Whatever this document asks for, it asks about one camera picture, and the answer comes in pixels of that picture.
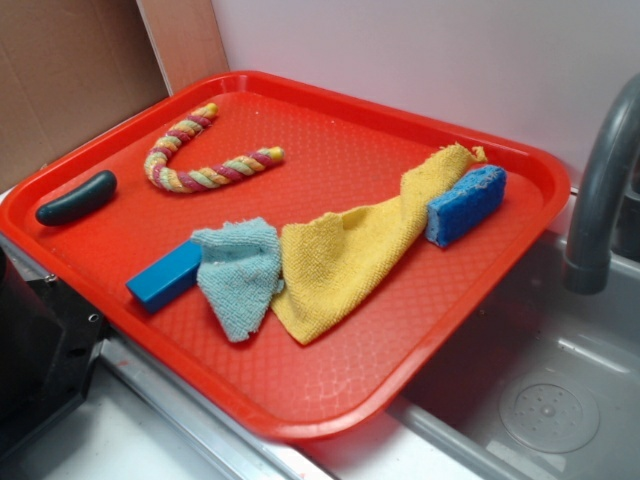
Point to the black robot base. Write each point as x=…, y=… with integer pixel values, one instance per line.
x=49, y=339

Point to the yellow cloth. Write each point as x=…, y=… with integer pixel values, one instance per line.
x=331, y=264

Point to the red plastic tray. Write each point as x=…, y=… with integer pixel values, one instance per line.
x=340, y=152

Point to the light blue cloth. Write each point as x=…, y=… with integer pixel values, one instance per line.
x=239, y=274

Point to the blue sponge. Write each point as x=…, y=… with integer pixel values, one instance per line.
x=477, y=195

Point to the blue rectangular block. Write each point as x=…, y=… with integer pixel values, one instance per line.
x=167, y=278

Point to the dark green toy cucumber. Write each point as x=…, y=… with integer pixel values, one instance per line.
x=79, y=202

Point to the grey faucet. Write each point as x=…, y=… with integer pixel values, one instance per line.
x=605, y=218

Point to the grey plastic sink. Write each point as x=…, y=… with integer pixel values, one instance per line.
x=539, y=383

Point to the brown cardboard panel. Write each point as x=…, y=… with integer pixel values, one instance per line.
x=71, y=70

